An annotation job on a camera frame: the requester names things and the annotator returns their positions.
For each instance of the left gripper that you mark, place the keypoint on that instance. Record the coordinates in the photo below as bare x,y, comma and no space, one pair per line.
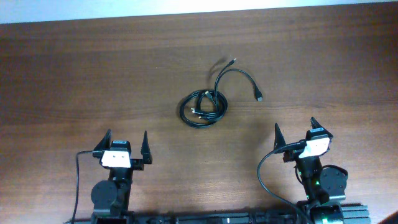
138,165

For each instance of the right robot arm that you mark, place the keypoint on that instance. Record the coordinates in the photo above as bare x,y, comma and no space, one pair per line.
323,184

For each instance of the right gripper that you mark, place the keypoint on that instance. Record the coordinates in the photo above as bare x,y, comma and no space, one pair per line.
292,154

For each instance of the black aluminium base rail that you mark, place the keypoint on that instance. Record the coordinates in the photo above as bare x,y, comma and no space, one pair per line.
346,214

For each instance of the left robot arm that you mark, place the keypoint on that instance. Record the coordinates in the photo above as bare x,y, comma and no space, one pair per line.
110,197

